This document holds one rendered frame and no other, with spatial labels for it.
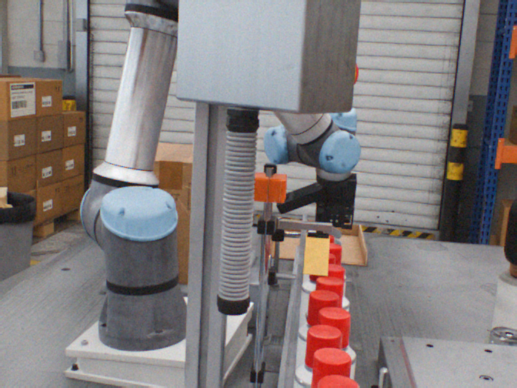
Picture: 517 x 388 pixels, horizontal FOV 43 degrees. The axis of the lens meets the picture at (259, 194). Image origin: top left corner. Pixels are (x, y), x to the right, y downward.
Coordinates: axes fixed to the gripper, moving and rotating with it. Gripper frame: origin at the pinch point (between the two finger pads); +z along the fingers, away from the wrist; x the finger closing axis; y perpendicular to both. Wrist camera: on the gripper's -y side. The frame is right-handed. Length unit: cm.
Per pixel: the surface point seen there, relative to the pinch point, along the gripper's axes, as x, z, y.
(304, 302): -54, -30, -2
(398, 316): -15.0, 4.4, 17.8
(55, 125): 288, 115, -188
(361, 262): 19.0, 16.3, 12.6
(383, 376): -59, -23, 9
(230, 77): -60, -63, -11
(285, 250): 23.9, 18.1, -7.9
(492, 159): 264, 107, 114
